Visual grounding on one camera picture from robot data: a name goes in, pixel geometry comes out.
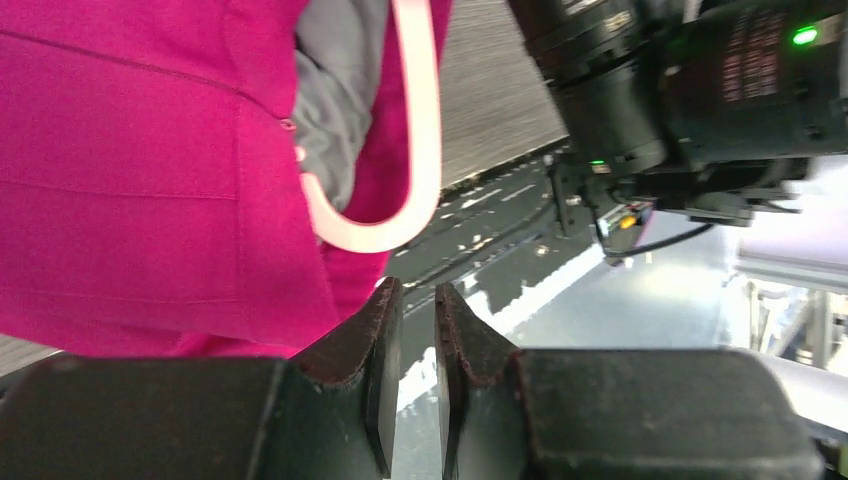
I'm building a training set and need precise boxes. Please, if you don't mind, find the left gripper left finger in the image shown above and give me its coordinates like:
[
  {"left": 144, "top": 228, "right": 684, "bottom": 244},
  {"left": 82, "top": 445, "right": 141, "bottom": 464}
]
[{"left": 288, "top": 277, "right": 403, "bottom": 477}]

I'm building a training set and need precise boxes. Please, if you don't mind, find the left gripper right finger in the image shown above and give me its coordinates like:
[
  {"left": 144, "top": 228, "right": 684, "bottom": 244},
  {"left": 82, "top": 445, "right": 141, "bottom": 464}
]
[{"left": 435, "top": 283, "right": 526, "bottom": 479}]

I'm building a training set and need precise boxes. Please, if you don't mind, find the magenta skirt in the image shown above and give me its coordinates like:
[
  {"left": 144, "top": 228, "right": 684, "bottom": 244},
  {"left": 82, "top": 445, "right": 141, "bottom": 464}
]
[{"left": 0, "top": 0, "right": 455, "bottom": 360}]

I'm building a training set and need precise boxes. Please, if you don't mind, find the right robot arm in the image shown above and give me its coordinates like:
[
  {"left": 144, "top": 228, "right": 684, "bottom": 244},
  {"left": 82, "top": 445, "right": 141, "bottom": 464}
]
[{"left": 509, "top": 1, "right": 847, "bottom": 259}]

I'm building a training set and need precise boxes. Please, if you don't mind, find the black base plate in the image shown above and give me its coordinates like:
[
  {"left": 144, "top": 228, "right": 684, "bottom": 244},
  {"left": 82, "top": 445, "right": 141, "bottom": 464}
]
[{"left": 387, "top": 139, "right": 593, "bottom": 373}]

